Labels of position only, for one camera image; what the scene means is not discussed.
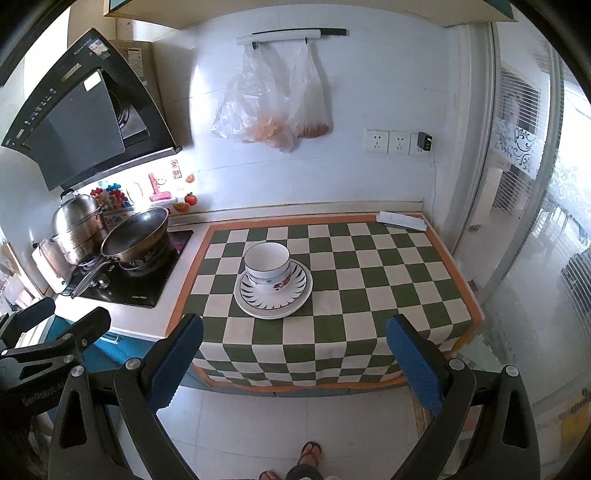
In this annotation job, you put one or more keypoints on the plain white bowl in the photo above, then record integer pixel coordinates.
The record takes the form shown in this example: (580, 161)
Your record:
(265, 258)

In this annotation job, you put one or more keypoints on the large clear plastic bag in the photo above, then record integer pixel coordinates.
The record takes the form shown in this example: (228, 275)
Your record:
(254, 106)

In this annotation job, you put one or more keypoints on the red fruit wall sticker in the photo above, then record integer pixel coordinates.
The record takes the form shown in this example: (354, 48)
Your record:
(190, 199)

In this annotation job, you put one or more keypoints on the beige wall box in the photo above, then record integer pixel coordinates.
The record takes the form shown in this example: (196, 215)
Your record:
(134, 60)

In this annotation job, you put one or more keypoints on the frosted glass door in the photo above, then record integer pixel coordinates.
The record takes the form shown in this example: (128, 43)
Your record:
(531, 230)

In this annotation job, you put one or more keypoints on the person's leg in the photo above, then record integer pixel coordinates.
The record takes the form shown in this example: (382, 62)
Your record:
(304, 473)

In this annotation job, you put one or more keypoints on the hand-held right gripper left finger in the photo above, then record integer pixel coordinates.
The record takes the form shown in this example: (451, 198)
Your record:
(180, 364)

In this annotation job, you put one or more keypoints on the white folded cloth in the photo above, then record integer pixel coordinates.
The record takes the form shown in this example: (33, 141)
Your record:
(401, 220)

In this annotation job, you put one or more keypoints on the pink wall decoration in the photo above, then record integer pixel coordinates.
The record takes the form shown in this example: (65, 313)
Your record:
(160, 189)

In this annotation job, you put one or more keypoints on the black gas hob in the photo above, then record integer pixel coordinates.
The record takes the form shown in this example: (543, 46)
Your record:
(138, 295)

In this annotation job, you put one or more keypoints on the green white checkered mat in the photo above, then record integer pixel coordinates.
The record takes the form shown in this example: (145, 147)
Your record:
(360, 295)

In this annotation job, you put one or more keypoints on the dark steel wok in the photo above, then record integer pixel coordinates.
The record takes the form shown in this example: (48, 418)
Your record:
(138, 233)

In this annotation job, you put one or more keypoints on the white wall socket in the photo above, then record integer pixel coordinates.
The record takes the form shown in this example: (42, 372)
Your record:
(399, 143)
(377, 141)

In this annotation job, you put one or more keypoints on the black plug adapter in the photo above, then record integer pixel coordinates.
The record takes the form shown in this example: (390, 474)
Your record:
(425, 141)

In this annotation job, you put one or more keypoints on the small clear plastic bag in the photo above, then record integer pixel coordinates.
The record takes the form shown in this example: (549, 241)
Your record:
(311, 101)

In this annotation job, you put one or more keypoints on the black range hood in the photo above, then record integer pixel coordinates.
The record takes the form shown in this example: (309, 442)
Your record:
(74, 115)

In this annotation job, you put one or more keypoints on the white wall hook rail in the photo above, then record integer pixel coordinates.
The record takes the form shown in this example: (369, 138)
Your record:
(286, 36)

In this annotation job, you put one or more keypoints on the steel steamer pot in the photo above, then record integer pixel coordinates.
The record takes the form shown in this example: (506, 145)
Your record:
(76, 226)

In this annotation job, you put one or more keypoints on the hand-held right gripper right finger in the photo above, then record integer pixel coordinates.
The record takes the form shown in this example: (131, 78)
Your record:
(415, 364)

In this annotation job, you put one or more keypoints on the white plate with blue leaves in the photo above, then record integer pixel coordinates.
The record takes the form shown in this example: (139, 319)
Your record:
(298, 288)

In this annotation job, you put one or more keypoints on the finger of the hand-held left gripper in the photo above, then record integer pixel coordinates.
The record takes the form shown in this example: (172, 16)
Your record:
(78, 337)
(32, 321)

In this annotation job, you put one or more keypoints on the white bowl with flower print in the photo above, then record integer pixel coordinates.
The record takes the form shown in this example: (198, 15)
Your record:
(277, 282)

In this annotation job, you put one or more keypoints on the white plate with grey flower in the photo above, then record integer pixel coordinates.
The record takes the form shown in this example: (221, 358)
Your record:
(272, 314)

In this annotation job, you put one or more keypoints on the white plastic container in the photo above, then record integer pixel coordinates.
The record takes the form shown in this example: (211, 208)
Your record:
(48, 272)

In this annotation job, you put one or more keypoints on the blue kitchen cabinet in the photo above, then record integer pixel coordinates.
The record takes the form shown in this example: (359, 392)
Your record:
(124, 348)

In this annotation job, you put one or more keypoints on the colourful wall stickers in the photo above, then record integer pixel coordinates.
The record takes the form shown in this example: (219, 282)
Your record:
(111, 196)

